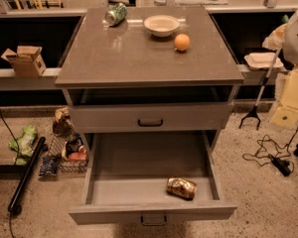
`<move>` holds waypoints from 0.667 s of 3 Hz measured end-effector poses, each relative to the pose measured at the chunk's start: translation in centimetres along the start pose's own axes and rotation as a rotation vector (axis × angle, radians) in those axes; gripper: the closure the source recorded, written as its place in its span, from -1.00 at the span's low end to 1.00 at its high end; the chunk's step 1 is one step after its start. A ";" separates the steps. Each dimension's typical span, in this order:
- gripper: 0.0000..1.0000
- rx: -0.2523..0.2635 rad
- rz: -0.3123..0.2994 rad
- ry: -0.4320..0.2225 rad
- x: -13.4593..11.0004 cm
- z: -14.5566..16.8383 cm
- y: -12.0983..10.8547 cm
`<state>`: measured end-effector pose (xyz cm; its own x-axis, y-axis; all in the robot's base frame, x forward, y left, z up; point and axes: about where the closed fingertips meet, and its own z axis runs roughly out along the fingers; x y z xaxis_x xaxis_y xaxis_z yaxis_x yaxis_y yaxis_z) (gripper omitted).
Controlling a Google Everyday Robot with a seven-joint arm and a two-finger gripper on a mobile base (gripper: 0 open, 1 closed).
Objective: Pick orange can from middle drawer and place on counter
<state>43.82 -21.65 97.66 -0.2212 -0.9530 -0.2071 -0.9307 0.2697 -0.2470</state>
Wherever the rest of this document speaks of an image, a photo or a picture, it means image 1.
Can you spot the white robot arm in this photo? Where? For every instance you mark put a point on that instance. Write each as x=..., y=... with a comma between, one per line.
x=290, y=44

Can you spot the grey drawer cabinet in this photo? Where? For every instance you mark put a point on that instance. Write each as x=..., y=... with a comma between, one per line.
x=126, y=65

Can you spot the closed grey upper drawer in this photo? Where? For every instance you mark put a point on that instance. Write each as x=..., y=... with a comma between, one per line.
x=156, y=117

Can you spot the open grey drawer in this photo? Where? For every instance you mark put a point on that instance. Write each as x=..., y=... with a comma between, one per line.
x=127, y=175

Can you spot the green soda can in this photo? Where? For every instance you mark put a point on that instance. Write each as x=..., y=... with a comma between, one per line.
x=116, y=14

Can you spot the orange fruit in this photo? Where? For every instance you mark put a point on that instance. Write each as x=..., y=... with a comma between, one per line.
x=182, y=42

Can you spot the red snack packet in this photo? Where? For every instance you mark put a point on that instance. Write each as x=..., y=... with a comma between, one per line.
x=78, y=156

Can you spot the white bowl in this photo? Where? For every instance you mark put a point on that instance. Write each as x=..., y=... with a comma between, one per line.
x=161, y=26

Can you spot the brown snack bag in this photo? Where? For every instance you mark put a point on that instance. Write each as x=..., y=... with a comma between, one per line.
x=62, y=125

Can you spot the reacher grabber tool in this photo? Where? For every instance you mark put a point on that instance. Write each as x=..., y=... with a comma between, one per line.
x=273, y=42

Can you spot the blue snack bag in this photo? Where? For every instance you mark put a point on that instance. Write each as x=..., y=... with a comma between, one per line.
x=49, y=166

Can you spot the white takeout container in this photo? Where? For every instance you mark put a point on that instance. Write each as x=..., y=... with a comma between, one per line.
x=258, y=61

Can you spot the green chip bag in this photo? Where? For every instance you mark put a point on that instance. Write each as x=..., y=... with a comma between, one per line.
x=23, y=145

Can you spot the cardboard box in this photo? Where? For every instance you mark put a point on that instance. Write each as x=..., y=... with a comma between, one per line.
x=27, y=61

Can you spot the black pole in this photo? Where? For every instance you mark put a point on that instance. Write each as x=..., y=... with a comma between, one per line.
x=14, y=206

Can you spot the wire mesh basket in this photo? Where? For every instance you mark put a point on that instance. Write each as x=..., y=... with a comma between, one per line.
x=62, y=147

